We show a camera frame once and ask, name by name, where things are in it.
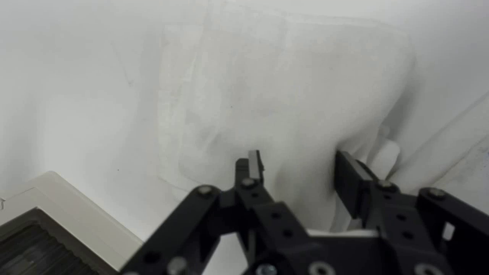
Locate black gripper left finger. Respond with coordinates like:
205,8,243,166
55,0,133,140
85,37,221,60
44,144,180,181
119,147,312,275

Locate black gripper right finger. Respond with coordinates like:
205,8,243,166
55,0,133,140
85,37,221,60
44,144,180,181
335,149,489,275

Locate plain white cloth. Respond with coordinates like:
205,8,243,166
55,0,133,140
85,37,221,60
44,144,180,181
157,4,416,238

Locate black flat device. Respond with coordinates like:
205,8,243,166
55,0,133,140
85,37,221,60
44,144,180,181
0,206,118,275

